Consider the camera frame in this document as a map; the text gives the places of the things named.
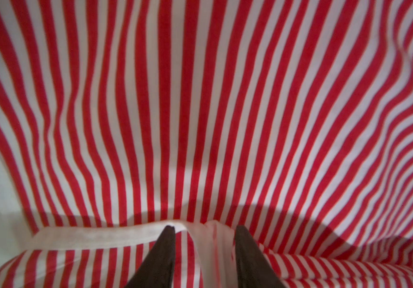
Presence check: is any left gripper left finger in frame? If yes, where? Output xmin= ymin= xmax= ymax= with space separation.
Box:
xmin=125 ymin=226 xmax=176 ymax=288

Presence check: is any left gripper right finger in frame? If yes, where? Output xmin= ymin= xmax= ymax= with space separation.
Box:
xmin=235 ymin=226 xmax=285 ymax=288

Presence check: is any red white striped tank top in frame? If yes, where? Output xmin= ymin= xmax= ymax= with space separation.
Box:
xmin=0 ymin=1 xmax=413 ymax=288

